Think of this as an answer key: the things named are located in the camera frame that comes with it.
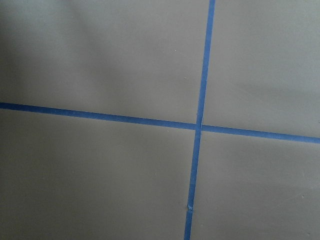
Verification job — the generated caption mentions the crossing blue tape strip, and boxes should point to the crossing blue tape strip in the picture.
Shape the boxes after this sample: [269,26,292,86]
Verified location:
[183,0,216,240]

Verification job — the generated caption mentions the long blue tape strip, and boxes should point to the long blue tape strip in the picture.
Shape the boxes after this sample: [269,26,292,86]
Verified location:
[0,102,320,144]

